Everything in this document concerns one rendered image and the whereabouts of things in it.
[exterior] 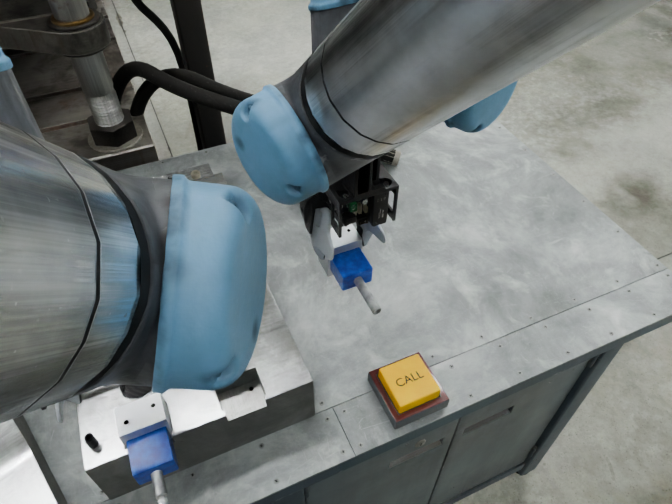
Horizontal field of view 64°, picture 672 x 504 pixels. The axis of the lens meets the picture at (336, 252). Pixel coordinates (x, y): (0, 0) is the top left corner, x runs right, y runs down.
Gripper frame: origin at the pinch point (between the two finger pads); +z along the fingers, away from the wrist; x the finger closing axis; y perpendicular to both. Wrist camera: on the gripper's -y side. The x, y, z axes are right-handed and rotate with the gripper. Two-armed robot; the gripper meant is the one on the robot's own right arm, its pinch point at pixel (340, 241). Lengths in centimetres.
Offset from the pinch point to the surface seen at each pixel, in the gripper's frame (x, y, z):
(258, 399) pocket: -16.6, 12.6, 8.8
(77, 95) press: -31, -84, 16
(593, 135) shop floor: 175, -99, 95
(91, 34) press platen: -23, -58, -8
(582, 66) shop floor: 216, -152, 95
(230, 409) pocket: -20.0, 12.5, 8.7
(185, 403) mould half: -24.6, 11.1, 6.1
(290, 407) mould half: -13.2, 14.4, 10.2
